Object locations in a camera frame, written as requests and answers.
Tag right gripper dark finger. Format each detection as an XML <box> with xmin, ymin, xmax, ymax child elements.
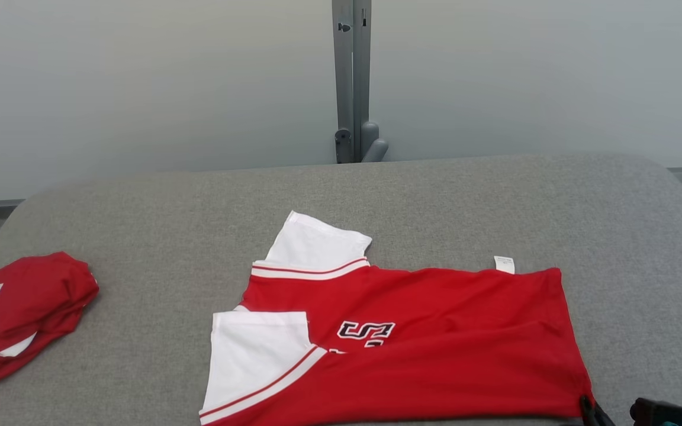
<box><xmin>580</xmin><ymin>395</ymin><xmax>615</xmax><ymax>426</ymax></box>

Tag red jersey with white sleeves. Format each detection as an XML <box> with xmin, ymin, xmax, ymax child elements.
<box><xmin>199</xmin><ymin>211</ymin><xmax>595</xmax><ymax>426</ymax></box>

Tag red shorts with white stripe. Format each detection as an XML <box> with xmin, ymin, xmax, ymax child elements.
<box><xmin>0</xmin><ymin>251</ymin><xmax>100</xmax><ymax>390</ymax></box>

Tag grey rounded tube foot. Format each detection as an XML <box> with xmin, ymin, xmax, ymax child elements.
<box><xmin>361</xmin><ymin>121</ymin><xmax>389</xmax><ymax>163</ymax></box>

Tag grey fabric sofa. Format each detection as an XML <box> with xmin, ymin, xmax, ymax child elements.
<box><xmin>0</xmin><ymin>155</ymin><xmax>682</xmax><ymax>426</ymax></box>

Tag dark perforated post bracket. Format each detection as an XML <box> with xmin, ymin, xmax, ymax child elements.
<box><xmin>334</xmin><ymin>129</ymin><xmax>353</xmax><ymax>164</ymax></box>

